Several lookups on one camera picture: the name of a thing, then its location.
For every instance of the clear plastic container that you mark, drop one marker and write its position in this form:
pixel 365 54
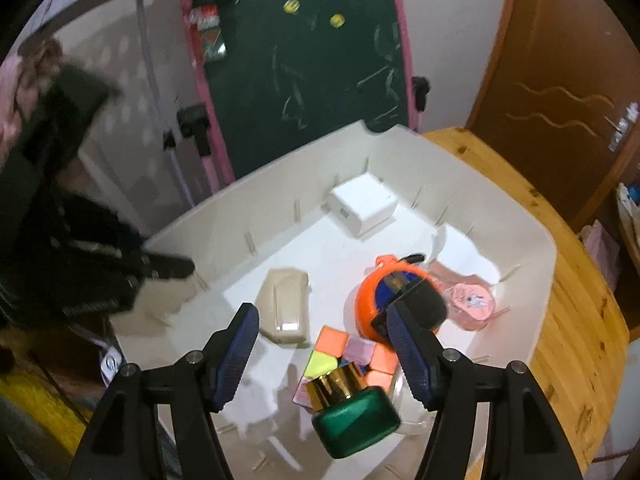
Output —
pixel 407 422

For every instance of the white plastic bin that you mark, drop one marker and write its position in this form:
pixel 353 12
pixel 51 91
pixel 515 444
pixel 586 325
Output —
pixel 300 245

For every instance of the white pole light stand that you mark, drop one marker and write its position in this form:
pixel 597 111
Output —
pixel 150 60

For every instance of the dark stand clamp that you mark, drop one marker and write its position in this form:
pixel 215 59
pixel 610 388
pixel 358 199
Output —
pixel 196 127

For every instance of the yellow grey rug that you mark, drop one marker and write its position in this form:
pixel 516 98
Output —
pixel 30 410

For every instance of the black power adapter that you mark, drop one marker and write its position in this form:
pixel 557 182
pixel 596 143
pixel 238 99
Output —
pixel 425 305

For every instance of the beige plastic box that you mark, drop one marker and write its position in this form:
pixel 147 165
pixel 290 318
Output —
pixel 282 305

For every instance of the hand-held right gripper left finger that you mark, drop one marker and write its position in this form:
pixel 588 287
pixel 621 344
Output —
pixel 232 360

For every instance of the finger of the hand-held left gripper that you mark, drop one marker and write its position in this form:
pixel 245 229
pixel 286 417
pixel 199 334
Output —
pixel 170 266

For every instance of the brown wooden door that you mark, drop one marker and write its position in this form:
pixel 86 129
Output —
pixel 550 60

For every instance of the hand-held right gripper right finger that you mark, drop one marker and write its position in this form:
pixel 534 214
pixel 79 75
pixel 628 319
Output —
pixel 415 360

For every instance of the green chalkboard with pink frame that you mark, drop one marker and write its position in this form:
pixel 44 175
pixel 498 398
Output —
pixel 310 85

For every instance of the colourful puzzle cube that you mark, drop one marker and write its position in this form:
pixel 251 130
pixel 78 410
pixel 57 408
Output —
pixel 332 345

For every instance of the pink plastic bottle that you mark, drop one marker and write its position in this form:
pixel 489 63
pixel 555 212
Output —
pixel 470 302

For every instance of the white charger block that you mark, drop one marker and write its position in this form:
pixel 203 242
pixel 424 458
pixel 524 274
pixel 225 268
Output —
pixel 365 200

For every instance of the yellow smiley magnet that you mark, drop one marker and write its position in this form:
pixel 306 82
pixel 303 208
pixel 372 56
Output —
pixel 291 6
pixel 337 20

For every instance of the green perfume bottle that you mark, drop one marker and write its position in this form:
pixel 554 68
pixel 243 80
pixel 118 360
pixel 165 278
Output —
pixel 355 420

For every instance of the orange round case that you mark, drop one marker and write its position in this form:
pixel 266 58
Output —
pixel 367 300

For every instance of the red green card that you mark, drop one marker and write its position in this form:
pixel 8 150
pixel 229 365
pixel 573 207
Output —
pixel 210 20

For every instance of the dark wooden shelf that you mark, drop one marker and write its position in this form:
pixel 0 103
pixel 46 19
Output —
pixel 625 240

